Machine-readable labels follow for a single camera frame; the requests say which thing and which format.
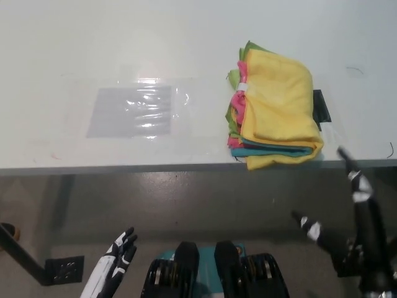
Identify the teal microfibre cloth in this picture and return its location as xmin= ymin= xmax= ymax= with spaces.
xmin=230 ymin=138 xmax=314 ymax=158

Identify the clear plastic sheet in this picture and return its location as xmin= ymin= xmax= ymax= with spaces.
xmin=86 ymin=85 xmax=173 ymax=139

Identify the black tape patch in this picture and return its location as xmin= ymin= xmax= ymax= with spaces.
xmin=312 ymin=89 xmax=333 ymax=131

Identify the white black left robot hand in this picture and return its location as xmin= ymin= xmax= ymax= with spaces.
xmin=81 ymin=226 xmax=139 ymax=298

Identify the clear plastic film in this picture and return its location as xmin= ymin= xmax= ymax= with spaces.
xmin=58 ymin=63 xmax=195 ymax=156

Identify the grey table leg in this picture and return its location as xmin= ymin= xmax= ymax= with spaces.
xmin=46 ymin=174 xmax=77 ymax=230

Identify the black metal bar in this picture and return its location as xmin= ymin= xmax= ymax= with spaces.
xmin=0 ymin=222 xmax=48 ymax=286

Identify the large yellow microfibre cloth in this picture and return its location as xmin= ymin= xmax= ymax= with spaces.
xmin=241 ymin=49 xmax=325 ymax=171

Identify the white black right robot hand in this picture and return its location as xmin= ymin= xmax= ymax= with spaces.
xmin=290 ymin=145 xmax=397 ymax=298

